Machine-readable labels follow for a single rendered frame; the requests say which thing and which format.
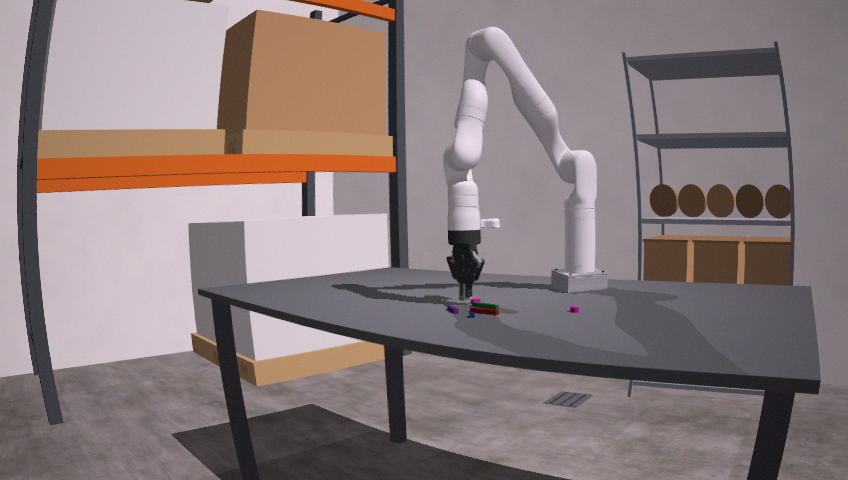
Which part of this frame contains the green rod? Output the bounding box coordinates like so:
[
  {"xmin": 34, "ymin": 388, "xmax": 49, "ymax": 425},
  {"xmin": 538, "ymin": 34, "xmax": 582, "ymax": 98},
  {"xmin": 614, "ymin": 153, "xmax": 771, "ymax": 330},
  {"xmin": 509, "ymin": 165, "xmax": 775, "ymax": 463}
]
[{"xmin": 472, "ymin": 302, "xmax": 499, "ymax": 310}]

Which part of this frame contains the dark red rod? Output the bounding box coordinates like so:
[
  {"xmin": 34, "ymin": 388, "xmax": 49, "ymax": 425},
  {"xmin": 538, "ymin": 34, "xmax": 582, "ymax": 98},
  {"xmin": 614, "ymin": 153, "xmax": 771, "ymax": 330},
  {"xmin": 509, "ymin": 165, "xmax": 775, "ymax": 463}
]
[{"xmin": 470, "ymin": 307, "xmax": 499, "ymax": 315}]

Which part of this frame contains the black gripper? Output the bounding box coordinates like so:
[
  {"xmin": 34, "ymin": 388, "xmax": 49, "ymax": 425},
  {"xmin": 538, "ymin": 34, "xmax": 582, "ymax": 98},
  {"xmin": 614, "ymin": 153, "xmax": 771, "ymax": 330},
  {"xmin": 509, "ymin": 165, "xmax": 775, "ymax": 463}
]
[{"xmin": 447, "ymin": 229, "xmax": 485, "ymax": 300}]

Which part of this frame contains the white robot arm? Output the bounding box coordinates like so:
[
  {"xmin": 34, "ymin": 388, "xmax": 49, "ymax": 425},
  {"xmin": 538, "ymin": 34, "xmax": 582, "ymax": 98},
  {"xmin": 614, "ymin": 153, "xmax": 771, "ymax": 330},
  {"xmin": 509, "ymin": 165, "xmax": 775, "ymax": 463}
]
[{"xmin": 443, "ymin": 27, "xmax": 597, "ymax": 273}]

